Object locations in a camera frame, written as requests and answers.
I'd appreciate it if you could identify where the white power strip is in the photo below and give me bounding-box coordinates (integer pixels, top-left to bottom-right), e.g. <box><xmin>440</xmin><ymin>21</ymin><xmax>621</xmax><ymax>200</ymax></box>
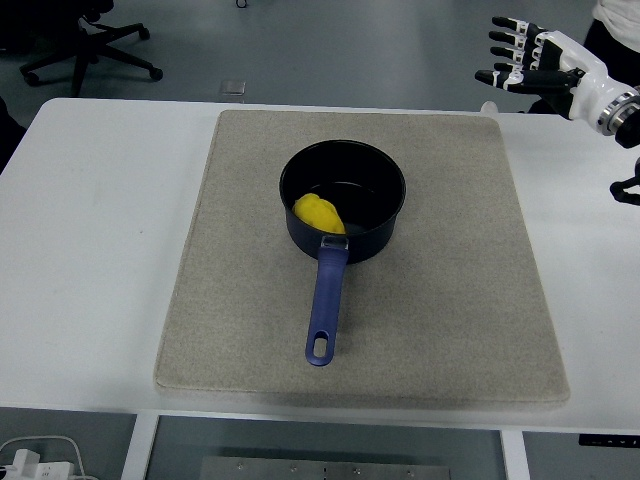
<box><xmin>0</xmin><ymin>448</ymin><xmax>76</xmax><ymax>480</ymax></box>

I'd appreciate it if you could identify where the yellow potato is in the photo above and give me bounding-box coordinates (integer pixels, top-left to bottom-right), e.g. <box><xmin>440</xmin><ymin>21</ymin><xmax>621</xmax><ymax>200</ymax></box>
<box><xmin>292</xmin><ymin>193</ymin><xmax>347</xmax><ymax>235</ymax></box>

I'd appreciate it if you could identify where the grey metal plate with screws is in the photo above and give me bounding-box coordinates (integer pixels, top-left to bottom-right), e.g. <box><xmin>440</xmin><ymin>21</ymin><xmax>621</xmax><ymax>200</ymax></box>
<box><xmin>199</xmin><ymin>454</ymin><xmax>454</xmax><ymax>480</ymax></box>

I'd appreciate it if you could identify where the white table leg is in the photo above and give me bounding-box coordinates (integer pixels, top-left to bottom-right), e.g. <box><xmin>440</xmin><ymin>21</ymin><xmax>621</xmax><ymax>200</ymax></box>
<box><xmin>499</xmin><ymin>429</ymin><xmax>531</xmax><ymax>480</ymax></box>
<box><xmin>121</xmin><ymin>413</ymin><xmax>160</xmax><ymax>480</ymax></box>

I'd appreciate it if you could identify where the blue pot with handle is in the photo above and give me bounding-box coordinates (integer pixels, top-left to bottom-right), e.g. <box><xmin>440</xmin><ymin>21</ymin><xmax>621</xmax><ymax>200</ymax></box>
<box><xmin>279</xmin><ymin>140</ymin><xmax>408</xmax><ymax>368</ymax></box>

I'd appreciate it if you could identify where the beige felt mat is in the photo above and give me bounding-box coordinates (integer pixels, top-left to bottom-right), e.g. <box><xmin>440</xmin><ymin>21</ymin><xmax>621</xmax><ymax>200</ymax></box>
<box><xmin>153</xmin><ymin>109</ymin><xmax>572</xmax><ymax>407</ymax></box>

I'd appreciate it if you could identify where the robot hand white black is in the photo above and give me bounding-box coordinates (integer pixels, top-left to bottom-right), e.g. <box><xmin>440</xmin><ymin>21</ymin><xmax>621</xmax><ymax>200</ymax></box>
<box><xmin>474</xmin><ymin>16</ymin><xmax>636</xmax><ymax>124</ymax></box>

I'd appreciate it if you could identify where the white power cable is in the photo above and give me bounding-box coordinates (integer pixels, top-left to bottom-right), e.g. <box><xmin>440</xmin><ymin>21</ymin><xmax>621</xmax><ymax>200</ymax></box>
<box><xmin>0</xmin><ymin>434</ymin><xmax>96</xmax><ymax>480</ymax></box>

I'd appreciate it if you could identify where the black office chair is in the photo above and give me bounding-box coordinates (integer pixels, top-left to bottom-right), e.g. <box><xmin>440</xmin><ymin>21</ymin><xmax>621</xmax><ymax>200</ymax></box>
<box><xmin>0</xmin><ymin>0</ymin><xmax>164</xmax><ymax>99</ymax></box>

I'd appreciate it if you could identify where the black table control panel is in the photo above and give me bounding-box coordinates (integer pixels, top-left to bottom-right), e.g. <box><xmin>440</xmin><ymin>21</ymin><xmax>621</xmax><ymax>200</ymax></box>
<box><xmin>578</xmin><ymin>433</ymin><xmax>640</xmax><ymax>447</ymax></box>

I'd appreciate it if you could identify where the dark object beside table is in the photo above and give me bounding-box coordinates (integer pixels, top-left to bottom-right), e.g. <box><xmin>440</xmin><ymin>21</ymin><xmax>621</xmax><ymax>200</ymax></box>
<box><xmin>0</xmin><ymin>84</ymin><xmax>29</xmax><ymax>174</ymax></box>

